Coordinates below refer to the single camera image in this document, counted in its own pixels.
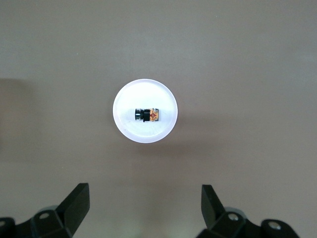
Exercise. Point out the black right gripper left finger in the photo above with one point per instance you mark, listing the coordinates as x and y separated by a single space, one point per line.
74 208

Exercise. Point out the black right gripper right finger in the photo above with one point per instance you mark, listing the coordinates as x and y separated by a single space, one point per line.
213 210

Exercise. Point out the pink round plate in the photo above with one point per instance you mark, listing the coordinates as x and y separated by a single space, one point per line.
148 94

